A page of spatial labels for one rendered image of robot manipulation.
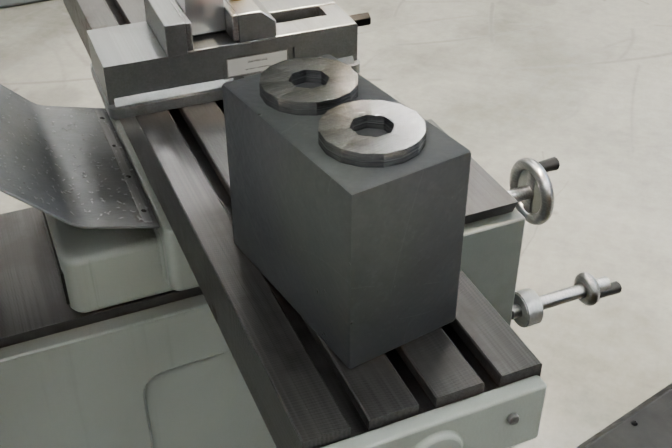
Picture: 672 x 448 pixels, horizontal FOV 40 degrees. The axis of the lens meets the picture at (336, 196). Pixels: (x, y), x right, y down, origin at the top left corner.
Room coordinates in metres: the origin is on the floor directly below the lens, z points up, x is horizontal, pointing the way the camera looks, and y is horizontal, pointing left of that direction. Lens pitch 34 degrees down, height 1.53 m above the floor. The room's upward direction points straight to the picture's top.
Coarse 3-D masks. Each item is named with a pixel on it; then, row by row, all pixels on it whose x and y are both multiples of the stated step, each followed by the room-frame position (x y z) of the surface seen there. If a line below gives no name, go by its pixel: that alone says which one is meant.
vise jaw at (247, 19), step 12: (228, 0) 1.15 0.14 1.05; (240, 0) 1.15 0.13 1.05; (252, 0) 1.15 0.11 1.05; (228, 12) 1.11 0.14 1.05; (240, 12) 1.11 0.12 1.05; (252, 12) 1.11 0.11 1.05; (264, 12) 1.12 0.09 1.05; (228, 24) 1.11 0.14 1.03; (240, 24) 1.10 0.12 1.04; (252, 24) 1.11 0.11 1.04; (264, 24) 1.11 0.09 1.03; (240, 36) 1.10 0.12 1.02; (252, 36) 1.11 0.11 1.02; (264, 36) 1.11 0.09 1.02
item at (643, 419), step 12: (660, 396) 0.89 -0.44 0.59; (636, 408) 0.87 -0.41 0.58; (648, 408) 0.86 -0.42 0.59; (660, 408) 0.86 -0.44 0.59; (624, 420) 0.84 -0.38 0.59; (636, 420) 0.84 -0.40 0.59; (648, 420) 0.84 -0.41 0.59; (660, 420) 0.84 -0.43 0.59; (600, 432) 0.83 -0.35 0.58; (612, 432) 0.82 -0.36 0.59; (624, 432) 0.82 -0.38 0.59; (636, 432) 0.82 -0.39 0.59; (648, 432) 0.82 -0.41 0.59; (660, 432) 0.82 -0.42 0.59; (588, 444) 0.80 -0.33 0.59; (600, 444) 0.80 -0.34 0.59; (612, 444) 0.80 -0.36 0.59; (624, 444) 0.80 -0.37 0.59; (636, 444) 0.80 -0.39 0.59; (648, 444) 0.80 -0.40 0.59; (660, 444) 0.80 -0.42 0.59
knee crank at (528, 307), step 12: (576, 276) 1.21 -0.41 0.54; (588, 276) 1.19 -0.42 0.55; (528, 288) 1.16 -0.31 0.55; (564, 288) 1.18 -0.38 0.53; (576, 288) 1.18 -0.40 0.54; (588, 288) 1.17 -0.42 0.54; (600, 288) 1.19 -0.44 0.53; (612, 288) 1.20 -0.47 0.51; (516, 300) 1.14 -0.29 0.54; (528, 300) 1.13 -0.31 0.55; (540, 300) 1.13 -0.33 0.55; (552, 300) 1.15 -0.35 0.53; (564, 300) 1.16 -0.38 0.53; (588, 300) 1.17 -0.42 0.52; (516, 312) 1.12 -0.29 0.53; (528, 312) 1.12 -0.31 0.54; (540, 312) 1.12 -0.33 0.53; (528, 324) 1.11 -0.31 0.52
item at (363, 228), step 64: (320, 64) 0.78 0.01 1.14; (256, 128) 0.71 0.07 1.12; (320, 128) 0.66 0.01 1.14; (384, 128) 0.68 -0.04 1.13; (256, 192) 0.71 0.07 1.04; (320, 192) 0.62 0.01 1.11; (384, 192) 0.60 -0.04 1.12; (448, 192) 0.63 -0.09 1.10; (256, 256) 0.72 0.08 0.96; (320, 256) 0.62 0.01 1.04; (384, 256) 0.60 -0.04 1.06; (448, 256) 0.64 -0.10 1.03; (320, 320) 0.62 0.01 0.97; (384, 320) 0.60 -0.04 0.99; (448, 320) 0.64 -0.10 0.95
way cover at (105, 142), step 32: (0, 96) 1.10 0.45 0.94; (0, 128) 0.99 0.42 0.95; (32, 128) 1.06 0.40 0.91; (64, 128) 1.10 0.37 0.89; (96, 128) 1.12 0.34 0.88; (0, 160) 0.90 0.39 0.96; (64, 160) 1.01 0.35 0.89; (96, 160) 1.03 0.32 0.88; (128, 160) 1.05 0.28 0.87; (32, 192) 0.87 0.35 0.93; (96, 192) 0.95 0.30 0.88; (128, 192) 0.96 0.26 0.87; (96, 224) 0.87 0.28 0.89; (128, 224) 0.89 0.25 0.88
